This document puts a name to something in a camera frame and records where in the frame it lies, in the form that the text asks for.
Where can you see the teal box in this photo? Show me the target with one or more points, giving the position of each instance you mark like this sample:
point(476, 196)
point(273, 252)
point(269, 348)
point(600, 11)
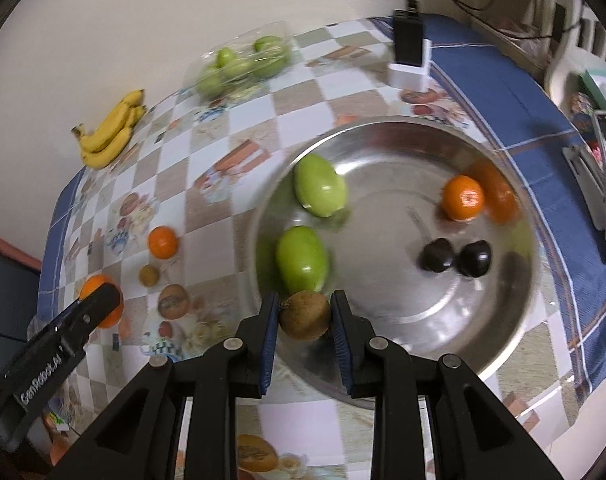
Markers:
point(590, 80)

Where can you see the colourful printed packet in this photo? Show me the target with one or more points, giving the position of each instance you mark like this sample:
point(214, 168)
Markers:
point(580, 110)

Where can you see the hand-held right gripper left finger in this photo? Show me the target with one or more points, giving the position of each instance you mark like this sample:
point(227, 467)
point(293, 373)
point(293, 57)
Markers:
point(269, 345)

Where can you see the clear bag of green mangoes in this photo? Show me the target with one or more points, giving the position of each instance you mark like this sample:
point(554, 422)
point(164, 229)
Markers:
point(243, 67)

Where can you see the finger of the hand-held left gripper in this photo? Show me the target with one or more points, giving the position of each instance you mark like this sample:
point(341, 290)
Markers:
point(93, 315)

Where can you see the black charger block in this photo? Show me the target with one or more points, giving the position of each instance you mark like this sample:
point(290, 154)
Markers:
point(408, 40)

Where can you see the bunch of yellow bananas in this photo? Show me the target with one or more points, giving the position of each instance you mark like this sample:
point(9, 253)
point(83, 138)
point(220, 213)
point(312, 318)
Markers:
point(110, 137)

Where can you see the white plastic chair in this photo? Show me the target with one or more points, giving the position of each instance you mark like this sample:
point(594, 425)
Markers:
point(563, 50)

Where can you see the dark plum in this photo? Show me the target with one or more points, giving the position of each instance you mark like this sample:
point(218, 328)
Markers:
point(437, 255)
point(475, 258)

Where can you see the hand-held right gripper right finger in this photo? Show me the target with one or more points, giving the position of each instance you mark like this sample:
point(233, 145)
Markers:
point(340, 345)

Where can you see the large steel bowl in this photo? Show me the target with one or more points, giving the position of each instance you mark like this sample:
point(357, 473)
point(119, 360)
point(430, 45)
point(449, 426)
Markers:
point(393, 300)

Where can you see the orange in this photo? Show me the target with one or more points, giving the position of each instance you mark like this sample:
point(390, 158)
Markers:
point(463, 197)
point(90, 287)
point(163, 241)

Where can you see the white charging dock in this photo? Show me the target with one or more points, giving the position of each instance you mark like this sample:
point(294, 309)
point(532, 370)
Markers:
point(410, 77)

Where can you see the brown kiwi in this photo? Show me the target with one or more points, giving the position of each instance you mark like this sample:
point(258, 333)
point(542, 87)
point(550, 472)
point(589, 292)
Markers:
point(305, 315)
point(149, 275)

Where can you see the green mango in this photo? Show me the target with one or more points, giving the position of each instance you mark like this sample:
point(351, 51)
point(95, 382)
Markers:
point(303, 260)
point(320, 185)

